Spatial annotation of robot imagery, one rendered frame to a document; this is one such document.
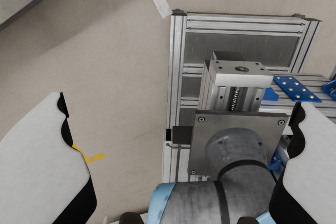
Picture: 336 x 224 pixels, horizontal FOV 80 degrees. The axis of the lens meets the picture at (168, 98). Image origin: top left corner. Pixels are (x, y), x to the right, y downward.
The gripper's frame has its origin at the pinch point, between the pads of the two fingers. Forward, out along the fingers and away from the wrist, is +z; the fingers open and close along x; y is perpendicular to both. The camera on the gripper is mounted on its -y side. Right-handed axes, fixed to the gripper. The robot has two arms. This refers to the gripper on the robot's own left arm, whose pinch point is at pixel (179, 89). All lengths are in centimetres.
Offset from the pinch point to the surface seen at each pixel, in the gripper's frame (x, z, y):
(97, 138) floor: -66, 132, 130
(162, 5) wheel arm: -3.0, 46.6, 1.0
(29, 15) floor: -95, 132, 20
